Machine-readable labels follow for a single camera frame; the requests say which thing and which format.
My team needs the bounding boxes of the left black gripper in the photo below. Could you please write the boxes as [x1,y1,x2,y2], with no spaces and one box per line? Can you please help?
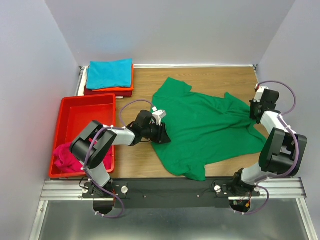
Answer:
[141,121,171,144]

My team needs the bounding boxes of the green t-shirt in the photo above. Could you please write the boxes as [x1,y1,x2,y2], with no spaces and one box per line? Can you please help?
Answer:
[152,77,266,181]

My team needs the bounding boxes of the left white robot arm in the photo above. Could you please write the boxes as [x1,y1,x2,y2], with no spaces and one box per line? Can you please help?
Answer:
[69,107,171,198]

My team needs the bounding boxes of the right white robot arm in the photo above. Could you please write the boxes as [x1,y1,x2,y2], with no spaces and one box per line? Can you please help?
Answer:
[229,85,308,196]

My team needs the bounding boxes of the folded orange t-shirt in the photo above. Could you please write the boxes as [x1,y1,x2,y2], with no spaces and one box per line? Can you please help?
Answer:
[92,64,135,92]

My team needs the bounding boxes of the folded dark red t-shirt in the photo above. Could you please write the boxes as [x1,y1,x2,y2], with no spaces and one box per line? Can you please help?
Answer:
[84,86,134,98]

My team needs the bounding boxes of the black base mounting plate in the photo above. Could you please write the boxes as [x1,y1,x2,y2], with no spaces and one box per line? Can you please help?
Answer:
[81,177,260,210]

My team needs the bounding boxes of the folded blue t-shirt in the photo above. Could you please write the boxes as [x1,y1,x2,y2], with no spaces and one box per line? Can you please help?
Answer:
[86,58,133,90]

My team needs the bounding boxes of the red plastic bin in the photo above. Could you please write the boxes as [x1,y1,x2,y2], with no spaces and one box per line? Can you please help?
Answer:
[48,93,117,179]

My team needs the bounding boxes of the crumpled magenta t-shirt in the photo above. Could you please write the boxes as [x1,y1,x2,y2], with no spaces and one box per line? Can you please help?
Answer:
[52,142,113,174]

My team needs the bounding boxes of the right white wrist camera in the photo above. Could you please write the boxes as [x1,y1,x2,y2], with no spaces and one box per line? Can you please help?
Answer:
[253,84,269,103]

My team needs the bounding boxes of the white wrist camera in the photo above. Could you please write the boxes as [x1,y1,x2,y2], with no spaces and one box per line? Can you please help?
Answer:
[253,84,269,103]
[152,106,167,126]

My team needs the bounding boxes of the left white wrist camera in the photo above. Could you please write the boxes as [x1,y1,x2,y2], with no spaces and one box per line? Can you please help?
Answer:
[152,106,167,126]

